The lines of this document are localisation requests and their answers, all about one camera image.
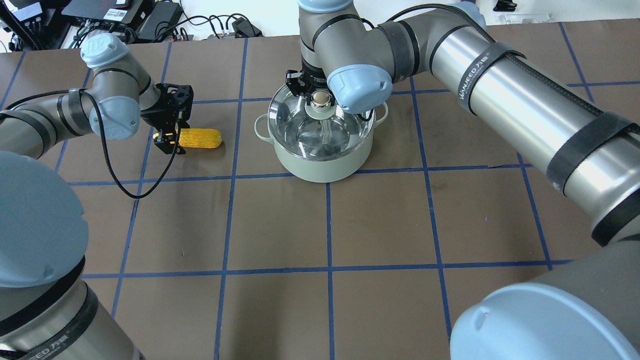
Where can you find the yellow corn cob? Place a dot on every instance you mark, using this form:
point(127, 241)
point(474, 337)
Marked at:
point(200, 138)

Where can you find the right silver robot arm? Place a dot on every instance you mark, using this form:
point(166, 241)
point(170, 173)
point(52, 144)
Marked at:
point(589, 308)

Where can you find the glass pot lid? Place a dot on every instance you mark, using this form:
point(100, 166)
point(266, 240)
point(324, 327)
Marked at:
point(315, 133)

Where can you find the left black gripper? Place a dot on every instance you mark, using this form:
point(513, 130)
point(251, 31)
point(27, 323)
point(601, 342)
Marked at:
point(159, 117)

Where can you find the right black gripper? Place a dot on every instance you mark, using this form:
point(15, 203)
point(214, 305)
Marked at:
point(296, 85)

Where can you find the pale green cooking pot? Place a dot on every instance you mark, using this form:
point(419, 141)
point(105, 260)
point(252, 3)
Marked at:
point(321, 171)

